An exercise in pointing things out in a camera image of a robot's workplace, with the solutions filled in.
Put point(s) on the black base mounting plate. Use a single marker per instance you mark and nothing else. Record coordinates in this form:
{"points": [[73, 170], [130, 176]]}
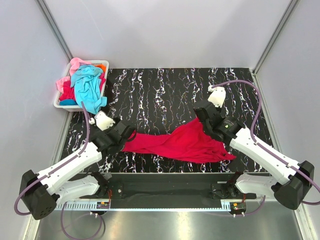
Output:
{"points": [[165, 192]]}

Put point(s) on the orange t-shirt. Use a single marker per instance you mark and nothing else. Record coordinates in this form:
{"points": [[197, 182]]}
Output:
{"points": [[101, 66]]}

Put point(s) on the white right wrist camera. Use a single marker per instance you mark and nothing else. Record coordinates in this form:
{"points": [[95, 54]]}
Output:
{"points": [[217, 95]]}

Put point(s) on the electronics board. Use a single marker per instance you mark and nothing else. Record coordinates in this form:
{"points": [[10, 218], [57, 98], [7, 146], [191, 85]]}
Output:
{"points": [[238, 205], [103, 205]]}

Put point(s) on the left electronics board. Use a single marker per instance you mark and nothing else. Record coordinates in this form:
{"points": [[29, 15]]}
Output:
{"points": [[103, 205]]}

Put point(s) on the red t-shirt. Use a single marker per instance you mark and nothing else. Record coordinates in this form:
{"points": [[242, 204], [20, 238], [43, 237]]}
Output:
{"points": [[187, 143]]}

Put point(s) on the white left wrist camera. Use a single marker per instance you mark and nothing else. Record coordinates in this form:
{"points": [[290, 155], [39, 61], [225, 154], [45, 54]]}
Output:
{"points": [[102, 121]]}

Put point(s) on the light blue t-shirt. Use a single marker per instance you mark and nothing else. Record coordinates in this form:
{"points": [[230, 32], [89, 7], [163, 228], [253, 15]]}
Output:
{"points": [[87, 70]]}

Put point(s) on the magenta t-shirt in basket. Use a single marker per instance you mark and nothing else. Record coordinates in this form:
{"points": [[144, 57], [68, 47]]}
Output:
{"points": [[86, 89]]}

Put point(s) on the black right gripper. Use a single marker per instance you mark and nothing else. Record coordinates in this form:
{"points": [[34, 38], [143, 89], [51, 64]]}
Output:
{"points": [[218, 109]]}

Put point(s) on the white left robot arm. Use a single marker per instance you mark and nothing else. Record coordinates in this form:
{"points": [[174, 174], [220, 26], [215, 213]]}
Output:
{"points": [[43, 191]]}

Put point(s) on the white slotted cable duct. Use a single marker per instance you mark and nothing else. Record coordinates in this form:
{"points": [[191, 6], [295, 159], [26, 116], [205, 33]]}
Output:
{"points": [[75, 206]]}

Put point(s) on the right electronics board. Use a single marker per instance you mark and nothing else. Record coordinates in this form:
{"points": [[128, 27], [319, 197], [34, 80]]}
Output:
{"points": [[238, 205]]}

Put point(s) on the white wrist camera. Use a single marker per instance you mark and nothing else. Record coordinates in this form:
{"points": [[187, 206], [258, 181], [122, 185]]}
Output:
{"points": [[217, 95], [102, 121]]}

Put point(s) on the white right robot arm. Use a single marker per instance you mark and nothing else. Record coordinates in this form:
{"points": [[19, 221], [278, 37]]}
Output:
{"points": [[290, 180]]}

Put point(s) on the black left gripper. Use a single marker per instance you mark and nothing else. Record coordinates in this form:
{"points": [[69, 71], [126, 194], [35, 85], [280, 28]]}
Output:
{"points": [[117, 120]]}

